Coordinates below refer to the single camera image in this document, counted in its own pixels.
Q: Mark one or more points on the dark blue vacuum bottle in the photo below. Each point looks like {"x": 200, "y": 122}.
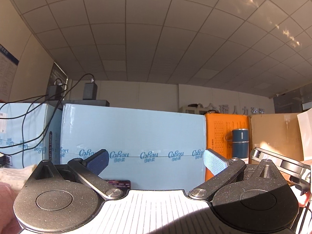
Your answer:
{"x": 239, "y": 139}

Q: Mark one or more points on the pink fuzzy sweater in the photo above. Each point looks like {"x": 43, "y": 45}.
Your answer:
{"x": 12, "y": 181}

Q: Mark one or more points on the smartphone with lit screen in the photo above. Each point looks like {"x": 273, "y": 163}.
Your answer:
{"x": 121, "y": 184}

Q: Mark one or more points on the black power adapter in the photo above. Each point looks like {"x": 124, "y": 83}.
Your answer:
{"x": 89, "y": 91}
{"x": 55, "y": 92}

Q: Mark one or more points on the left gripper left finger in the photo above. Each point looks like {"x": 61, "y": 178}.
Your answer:
{"x": 87, "y": 171}

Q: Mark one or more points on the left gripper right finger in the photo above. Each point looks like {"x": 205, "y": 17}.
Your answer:
{"x": 224, "y": 172}

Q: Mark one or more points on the white paper bag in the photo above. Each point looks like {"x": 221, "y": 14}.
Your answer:
{"x": 305, "y": 126}

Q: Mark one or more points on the orange cardboard box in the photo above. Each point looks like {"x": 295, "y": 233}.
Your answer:
{"x": 218, "y": 125}

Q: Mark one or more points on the brown cardboard box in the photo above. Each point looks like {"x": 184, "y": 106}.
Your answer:
{"x": 278, "y": 132}

